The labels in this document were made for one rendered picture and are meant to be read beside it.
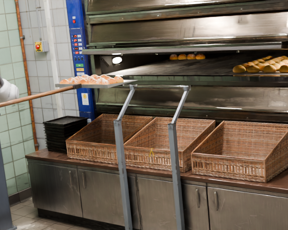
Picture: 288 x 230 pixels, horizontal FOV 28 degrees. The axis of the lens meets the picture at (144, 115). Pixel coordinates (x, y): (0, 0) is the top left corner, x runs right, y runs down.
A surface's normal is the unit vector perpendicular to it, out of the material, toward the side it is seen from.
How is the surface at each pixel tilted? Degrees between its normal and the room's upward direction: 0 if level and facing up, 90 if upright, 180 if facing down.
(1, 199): 90
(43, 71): 90
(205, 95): 70
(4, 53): 90
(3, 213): 90
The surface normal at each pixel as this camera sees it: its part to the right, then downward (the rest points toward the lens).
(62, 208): -0.61, 0.21
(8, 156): 0.79, 0.04
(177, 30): -0.60, -0.14
